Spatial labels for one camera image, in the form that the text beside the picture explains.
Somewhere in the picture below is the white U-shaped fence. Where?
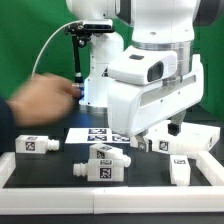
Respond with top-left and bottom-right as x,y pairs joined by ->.
0,152 -> 224,215

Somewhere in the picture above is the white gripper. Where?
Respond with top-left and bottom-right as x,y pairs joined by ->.
108,54 -> 204,152

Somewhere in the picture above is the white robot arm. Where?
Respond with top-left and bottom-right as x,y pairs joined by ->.
66,0 -> 224,152

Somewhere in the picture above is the grey camera cable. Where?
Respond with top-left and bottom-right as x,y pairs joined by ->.
30,19 -> 84,79

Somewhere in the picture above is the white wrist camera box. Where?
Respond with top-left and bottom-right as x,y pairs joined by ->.
107,46 -> 177,86

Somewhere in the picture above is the camera on black stand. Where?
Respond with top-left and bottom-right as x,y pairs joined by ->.
64,18 -> 116,88

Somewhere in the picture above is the person's bare hand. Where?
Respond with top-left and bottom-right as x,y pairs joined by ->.
8,74 -> 81,127

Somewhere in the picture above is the white square tabletop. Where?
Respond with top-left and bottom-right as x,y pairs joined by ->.
145,120 -> 220,159

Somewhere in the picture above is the white marker sheet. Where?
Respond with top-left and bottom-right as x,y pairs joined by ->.
65,128 -> 129,144

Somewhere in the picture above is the dark blue sleeved forearm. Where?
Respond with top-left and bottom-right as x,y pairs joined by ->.
0,97 -> 16,155

